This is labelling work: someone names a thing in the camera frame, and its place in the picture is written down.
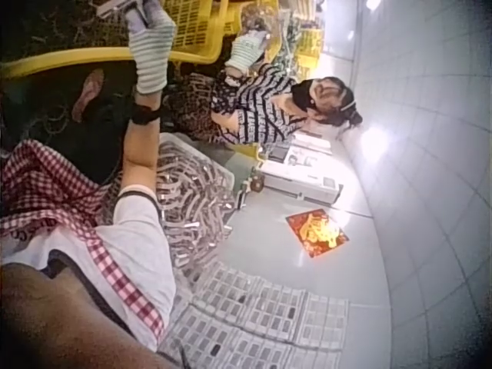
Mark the person's right hand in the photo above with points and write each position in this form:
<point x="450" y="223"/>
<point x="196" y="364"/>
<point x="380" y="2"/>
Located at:
<point x="150" y="54"/>

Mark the person's right fingers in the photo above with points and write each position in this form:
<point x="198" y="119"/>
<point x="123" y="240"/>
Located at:
<point x="143" y="13"/>

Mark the grey metal part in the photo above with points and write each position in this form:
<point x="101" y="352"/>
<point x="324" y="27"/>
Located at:
<point x="113" y="7"/>

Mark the yellow slotted plastic crate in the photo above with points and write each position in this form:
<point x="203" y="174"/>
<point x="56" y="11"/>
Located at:
<point x="200" y="27"/>

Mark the yellow crate of dark parts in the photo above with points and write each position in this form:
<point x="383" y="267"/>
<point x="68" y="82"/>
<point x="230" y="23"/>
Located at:
<point x="57" y="38"/>

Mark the black wrist band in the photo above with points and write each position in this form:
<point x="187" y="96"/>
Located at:
<point x="145" y="114"/>

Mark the person's legs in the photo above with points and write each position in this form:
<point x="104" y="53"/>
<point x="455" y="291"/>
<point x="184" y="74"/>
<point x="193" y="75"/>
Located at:
<point x="96" y="150"/>

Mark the yellow shelf of goods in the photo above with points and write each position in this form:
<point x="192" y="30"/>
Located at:
<point x="303" y="34"/>

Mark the white crate of metal parts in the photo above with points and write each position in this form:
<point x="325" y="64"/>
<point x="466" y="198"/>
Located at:
<point x="192" y="192"/>

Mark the white cardboard box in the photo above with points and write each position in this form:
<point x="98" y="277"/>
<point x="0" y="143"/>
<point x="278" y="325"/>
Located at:
<point x="300" y="173"/>

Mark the red and orange picture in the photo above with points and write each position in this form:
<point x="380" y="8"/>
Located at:
<point x="317" y="234"/>

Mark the stack of clear part trays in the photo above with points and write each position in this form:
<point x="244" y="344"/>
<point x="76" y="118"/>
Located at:
<point x="261" y="319"/>

